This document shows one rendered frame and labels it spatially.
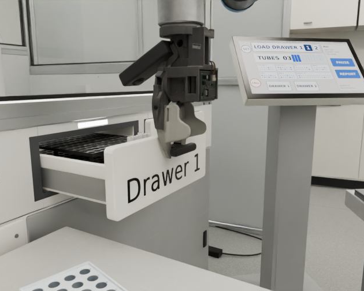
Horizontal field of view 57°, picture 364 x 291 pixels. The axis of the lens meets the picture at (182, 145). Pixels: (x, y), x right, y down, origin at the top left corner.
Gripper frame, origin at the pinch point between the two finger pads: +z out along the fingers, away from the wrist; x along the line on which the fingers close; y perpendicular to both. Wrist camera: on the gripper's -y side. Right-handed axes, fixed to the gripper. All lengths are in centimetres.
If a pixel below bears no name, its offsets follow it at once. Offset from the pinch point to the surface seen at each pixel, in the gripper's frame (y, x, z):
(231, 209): -52, 159, 76
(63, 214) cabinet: -18.7, -8.8, 13.1
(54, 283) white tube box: 0.7, -26.4, 11.3
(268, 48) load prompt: -10, 88, -25
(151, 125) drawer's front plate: -16.9, 17.3, -1.2
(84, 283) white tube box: 4.0, -24.9, 10.9
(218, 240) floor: -53, 139, 90
